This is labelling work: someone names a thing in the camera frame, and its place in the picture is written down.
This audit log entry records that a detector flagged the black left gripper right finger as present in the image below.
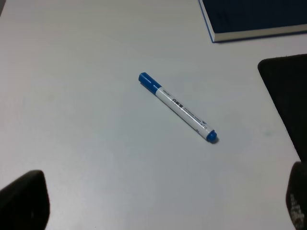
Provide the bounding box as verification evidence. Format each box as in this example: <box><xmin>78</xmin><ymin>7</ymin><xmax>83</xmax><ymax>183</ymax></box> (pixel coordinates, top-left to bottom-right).
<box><xmin>285</xmin><ymin>161</ymin><xmax>307</xmax><ymax>230</ymax></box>

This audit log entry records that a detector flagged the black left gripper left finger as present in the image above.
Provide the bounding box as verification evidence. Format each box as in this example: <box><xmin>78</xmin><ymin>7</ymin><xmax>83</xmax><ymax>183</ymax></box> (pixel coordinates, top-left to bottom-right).
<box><xmin>0</xmin><ymin>170</ymin><xmax>50</xmax><ymax>230</ymax></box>

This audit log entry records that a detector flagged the blue and white marker pen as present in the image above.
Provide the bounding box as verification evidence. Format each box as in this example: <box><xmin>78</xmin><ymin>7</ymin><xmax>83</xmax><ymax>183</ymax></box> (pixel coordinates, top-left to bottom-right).
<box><xmin>139</xmin><ymin>72</ymin><xmax>217</xmax><ymax>143</ymax></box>

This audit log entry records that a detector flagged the black green Razer mouse pad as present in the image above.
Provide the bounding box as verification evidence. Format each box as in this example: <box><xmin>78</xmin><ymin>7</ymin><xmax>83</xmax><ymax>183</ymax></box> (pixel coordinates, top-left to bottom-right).
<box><xmin>258</xmin><ymin>54</ymin><xmax>307</xmax><ymax>162</ymax></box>

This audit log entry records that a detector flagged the dark blue notebook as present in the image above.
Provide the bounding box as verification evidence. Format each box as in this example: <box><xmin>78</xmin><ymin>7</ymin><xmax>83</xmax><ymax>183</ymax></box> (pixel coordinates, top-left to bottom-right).
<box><xmin>199</xmin><ymin>0</ymin><xmax>307</xmax><ymax>43</ymax></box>

